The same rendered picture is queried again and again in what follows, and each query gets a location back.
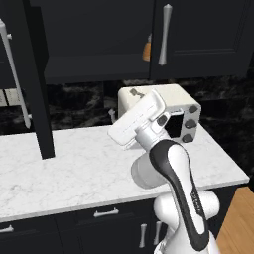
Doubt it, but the black open cabinet door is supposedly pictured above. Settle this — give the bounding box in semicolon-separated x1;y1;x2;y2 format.
0;0;57;161

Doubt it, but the white tapered door handle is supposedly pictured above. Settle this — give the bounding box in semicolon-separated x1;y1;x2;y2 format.
157;3;174;66

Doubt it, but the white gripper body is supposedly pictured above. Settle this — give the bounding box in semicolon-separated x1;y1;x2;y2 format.
106;88;167;151

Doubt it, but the black closed cabinet door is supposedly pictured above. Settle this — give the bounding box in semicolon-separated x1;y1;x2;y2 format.
149;0;254;81

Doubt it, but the white drawer handle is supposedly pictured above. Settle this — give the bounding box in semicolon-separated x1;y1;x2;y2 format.
0;224;15;234
92;207;120;218

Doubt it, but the white base cabinet handle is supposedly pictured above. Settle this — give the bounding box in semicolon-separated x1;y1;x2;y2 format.
138;223;148;249
152;220;163;247

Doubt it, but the black drawer front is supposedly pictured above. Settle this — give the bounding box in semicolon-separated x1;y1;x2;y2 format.
54;197;157;232
0;214;64;254

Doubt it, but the black wall cabinet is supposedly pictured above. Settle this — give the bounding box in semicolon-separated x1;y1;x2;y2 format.
23;0;155;85

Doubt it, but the white toaster oven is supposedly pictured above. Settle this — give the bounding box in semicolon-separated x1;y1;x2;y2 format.
117;83;202;145

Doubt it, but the long white door handle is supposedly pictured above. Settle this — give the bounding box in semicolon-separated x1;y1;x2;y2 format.
0;19;33;130

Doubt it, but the white wall outlet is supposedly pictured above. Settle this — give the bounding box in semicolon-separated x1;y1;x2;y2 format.
0;88;20;108

